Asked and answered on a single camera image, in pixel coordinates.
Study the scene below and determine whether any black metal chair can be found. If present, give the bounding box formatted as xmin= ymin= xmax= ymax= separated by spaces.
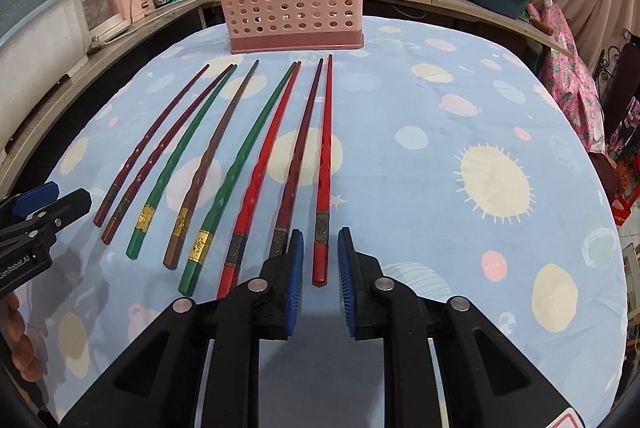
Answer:
xmin=594 ymin=42 xmax=640 ymax=149

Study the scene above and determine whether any person's left hand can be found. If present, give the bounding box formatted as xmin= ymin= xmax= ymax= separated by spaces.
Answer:
xmin=0 ymin=293 xmax=48 ymax=384

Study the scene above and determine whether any blue planet print tablecloth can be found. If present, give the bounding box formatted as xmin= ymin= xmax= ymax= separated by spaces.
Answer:
xmin=37 ymin=15 xmax=628 ymax=428

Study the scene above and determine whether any red plastic stool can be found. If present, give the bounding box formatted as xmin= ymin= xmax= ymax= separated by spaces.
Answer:
xmin=611 ymin=192 xmax=640 ymax=229

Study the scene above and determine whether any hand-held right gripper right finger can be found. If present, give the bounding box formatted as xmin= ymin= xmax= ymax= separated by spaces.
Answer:
xmin=337 ymin=227 xmax=587 ymax=428

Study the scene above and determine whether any dark red chopstick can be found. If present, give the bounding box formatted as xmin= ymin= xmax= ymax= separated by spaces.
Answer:
xmin=267 ymin=58 xmax=325 ymax=261
xmin=93 ymin=64 xmax=211 ymax=229
xmin=100 ymin=64 xmax=236 ymax=246

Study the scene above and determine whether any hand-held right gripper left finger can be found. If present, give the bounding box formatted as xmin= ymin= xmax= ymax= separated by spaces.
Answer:
xmin=59 ymin=229 xmax=305 ymax=428

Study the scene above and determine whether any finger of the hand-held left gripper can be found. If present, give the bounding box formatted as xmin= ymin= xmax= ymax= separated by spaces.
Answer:
xmin=0 ymin=189 xmax=93 ymax=255
xmin=0 ymin=182 xmax=59 ymax=221

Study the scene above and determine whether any green chopstick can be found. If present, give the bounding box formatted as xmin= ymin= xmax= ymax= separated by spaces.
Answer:
xmin=125 ymin=64 xmax=239 ymax=260
xmin=177 ymin=61 xmax=298 ymax=296

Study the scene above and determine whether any brown chopstick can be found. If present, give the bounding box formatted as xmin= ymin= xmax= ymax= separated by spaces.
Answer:
xmin=162 ymin=59 xmax=261 ymax=269

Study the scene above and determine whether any white plastic tub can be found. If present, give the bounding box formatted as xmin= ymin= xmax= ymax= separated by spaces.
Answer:
xmin=0 ymin=0 xmax=92 ymax=153

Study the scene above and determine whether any pink floral cloth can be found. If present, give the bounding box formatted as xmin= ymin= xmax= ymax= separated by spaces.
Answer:
xmin=525 ymin=2 xmax=603 ymax=151

